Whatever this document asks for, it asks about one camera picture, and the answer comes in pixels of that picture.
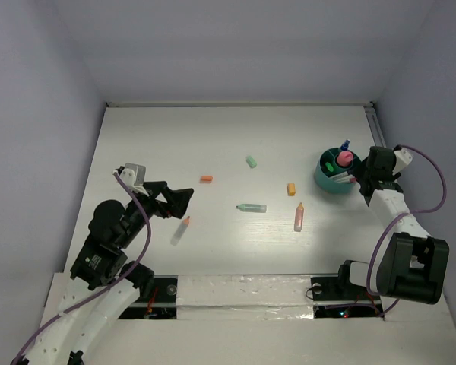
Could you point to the pink cap bottle in organizer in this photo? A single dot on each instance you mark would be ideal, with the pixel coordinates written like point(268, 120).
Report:
point(344, 159)

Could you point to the green pencil-shaped clear case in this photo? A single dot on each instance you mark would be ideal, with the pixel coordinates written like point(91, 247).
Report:
point(252, 208)

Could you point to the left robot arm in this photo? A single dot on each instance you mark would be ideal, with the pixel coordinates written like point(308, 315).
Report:
point(103, 283)

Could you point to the yellow orange eraser cap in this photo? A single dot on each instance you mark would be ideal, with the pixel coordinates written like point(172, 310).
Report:
point(291, 189)

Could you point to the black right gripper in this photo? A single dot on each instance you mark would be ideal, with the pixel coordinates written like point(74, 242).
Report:
point(360, 169)

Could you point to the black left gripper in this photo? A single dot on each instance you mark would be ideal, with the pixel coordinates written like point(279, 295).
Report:
point(178, 199)

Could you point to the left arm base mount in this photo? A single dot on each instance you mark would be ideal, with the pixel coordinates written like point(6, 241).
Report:
point(161, 303)

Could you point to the aluminium rail right edge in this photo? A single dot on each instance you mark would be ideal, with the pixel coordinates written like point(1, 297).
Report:
point(374, 125)

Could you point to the small orange eraser cap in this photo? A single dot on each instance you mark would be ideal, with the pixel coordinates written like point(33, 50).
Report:
point(206, 179)

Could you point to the green cap black highlighter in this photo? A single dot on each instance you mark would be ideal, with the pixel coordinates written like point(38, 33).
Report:
point(330, 166)

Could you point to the pink orange pencil-shaped case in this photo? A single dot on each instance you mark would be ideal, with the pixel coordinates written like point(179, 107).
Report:
point(298, 220)

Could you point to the purple thin marker pen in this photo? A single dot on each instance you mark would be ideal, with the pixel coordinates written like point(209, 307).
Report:
point(346, 179)

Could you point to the teal round organizer container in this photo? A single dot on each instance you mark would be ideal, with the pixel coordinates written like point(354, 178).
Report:
point(322, 174)

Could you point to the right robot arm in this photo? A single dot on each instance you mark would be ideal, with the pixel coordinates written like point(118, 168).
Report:
point(407, 263)

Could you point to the clear blue glue bottle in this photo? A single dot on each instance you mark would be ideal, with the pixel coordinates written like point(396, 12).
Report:
point(345, 145)

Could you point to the mint green eraser cap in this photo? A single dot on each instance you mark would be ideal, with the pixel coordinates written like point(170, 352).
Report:
point(251, 162)

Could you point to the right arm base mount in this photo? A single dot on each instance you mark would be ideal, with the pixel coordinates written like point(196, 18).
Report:
point(336, 297)

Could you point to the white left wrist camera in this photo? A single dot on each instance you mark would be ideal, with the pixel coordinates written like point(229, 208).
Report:
point(132, 175)

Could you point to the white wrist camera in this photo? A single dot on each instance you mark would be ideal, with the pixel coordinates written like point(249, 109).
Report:
point(403, 158)
point(132, 175)

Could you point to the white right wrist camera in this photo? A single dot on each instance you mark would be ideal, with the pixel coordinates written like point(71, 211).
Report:
point(403, 158)

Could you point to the orange tip clear pencil case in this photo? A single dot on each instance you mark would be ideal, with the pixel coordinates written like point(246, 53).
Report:
point(180, 231)

